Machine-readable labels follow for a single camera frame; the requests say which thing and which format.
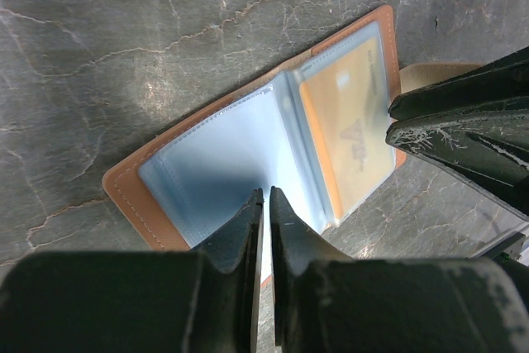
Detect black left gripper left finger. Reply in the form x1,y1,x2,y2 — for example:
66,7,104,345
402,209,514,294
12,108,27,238
1,189,264,352

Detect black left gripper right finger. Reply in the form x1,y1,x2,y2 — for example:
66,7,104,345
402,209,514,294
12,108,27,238
269,188,528,352

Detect tan leather card holder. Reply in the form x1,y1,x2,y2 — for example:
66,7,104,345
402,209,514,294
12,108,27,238
102,4,484,288

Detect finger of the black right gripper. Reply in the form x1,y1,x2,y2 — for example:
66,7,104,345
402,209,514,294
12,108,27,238
389,48,528,121
386,109,528,221

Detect beige credit card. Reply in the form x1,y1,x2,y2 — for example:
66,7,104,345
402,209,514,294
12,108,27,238
299,36,396,223

